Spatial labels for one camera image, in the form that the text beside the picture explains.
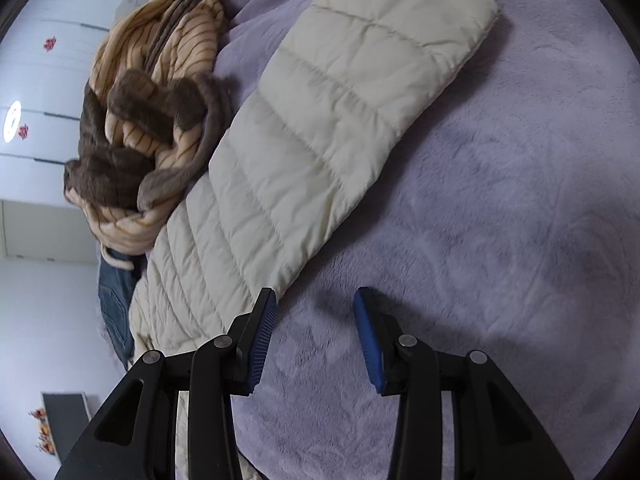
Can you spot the red paper decal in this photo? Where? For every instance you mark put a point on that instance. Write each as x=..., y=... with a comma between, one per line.
x=50, y=43
x=23, y=131

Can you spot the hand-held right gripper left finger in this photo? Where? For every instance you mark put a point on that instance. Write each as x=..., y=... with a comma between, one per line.
x=260, y=340

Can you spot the white wardrobe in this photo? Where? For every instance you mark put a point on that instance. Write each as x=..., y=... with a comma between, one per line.
x=45, y=85

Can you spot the purple plush blanket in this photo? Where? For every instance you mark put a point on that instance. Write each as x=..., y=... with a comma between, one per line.
x=475, y=210

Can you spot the blue jeans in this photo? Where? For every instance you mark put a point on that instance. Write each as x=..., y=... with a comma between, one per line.
x=115, y=305

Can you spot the cream puffer jacket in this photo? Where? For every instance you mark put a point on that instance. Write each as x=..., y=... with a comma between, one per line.
x=300, y=135

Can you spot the dark cabinet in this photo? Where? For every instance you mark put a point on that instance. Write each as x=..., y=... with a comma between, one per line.
x=67, y=425

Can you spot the orange decoration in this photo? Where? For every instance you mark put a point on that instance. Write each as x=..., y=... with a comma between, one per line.
x=41, y=432

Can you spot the round white light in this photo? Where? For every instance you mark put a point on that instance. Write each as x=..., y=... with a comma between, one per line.
x=12, y=122

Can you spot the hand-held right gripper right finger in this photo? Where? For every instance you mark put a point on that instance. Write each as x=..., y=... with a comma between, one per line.
x=367, y=340

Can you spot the beige brown striped fleece garment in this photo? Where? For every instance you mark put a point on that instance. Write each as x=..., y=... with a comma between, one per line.
x=190, y=35

